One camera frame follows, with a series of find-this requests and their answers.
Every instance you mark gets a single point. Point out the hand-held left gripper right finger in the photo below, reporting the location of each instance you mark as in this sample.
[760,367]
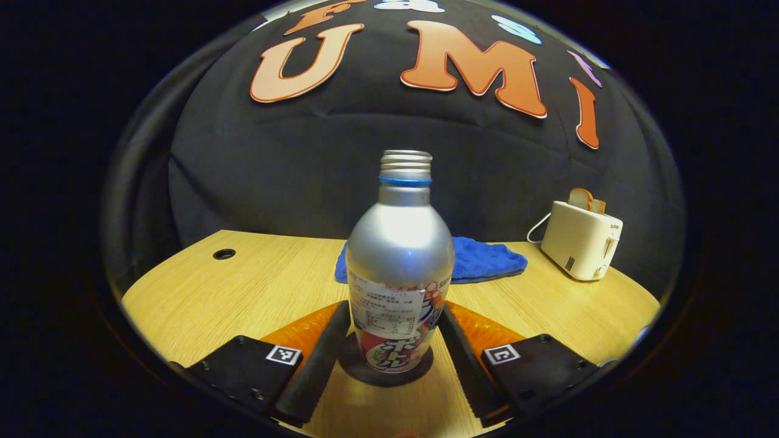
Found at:
[465,365]

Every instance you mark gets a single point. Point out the toasted bread slice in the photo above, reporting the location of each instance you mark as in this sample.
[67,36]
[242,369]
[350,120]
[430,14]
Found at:
[579,198]
[599,207]

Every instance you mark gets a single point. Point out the black backdrop cloth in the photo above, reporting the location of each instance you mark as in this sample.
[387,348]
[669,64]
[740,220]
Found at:
[274,170]

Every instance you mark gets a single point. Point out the silver water bottle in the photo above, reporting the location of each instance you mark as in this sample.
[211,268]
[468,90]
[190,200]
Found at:
[398,243]

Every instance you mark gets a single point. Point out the dark round coaster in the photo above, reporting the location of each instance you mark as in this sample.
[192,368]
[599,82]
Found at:
[353,372]

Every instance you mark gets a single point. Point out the blue towel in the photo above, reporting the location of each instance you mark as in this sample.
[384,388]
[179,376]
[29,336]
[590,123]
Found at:
[487,261]

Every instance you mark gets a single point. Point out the plain black side cloth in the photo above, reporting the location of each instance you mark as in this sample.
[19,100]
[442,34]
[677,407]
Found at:
[140,201]

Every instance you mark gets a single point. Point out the cream white toaster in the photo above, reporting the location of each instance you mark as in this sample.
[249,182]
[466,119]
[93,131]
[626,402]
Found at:
[575,243]

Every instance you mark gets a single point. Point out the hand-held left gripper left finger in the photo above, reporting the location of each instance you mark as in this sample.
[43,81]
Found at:
[319,365]

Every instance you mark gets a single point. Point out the black table grommet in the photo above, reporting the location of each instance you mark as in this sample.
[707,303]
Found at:
[224,253]

